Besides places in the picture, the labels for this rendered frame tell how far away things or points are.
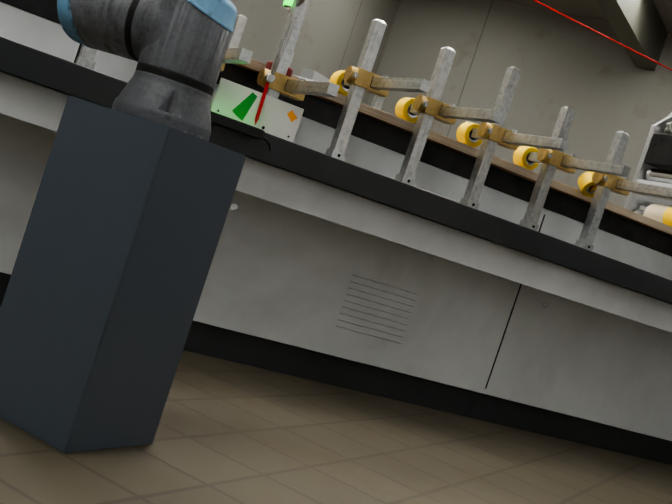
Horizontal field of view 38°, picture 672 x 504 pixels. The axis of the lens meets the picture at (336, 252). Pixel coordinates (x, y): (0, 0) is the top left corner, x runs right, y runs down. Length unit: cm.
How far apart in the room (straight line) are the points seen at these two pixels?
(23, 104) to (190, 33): 86
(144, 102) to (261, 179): 101
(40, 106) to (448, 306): 155
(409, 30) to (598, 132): 255
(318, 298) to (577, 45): 791
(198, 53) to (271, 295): 137
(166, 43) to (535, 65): 912
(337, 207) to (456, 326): 76
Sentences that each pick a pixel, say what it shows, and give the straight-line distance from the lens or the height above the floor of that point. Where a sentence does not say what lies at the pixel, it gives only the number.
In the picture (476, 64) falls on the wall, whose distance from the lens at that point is 1100.
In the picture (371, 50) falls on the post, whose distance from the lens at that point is 286.
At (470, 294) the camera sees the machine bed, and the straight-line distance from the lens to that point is 340.
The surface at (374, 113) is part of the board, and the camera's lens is 305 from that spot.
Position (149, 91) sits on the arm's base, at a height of 65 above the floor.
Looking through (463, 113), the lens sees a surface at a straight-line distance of 286.
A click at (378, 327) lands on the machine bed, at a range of 324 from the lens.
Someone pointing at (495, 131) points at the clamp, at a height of 95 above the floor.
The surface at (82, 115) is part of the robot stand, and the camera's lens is 183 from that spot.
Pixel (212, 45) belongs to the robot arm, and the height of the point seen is 77.
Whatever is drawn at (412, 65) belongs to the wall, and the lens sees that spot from 1128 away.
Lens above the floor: 55
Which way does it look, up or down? 2 degrees down
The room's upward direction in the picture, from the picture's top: 18 degrees clockwise
